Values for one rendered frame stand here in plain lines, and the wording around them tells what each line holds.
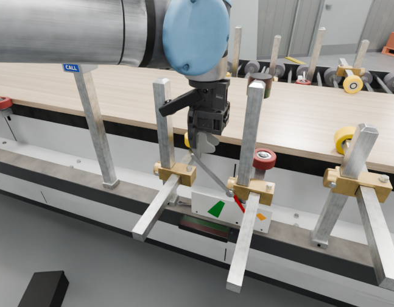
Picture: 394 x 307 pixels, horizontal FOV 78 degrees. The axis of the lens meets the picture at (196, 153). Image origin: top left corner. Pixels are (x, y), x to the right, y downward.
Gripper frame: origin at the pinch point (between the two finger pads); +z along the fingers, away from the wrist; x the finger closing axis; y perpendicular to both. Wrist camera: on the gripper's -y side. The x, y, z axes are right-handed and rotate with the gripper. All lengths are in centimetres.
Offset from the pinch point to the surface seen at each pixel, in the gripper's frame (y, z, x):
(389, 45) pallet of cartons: 236, 84, 701
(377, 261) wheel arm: 39.6, 4.7, -14.7
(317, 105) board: 34, 10, 69
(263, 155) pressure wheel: 16.2, 9.0, 18.3
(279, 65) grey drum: 11, 15, 155
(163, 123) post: -12.3, -3.8, 6.0
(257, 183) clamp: 16.0, 12.6, 8.3
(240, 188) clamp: 11.6, 13.3, 5.3
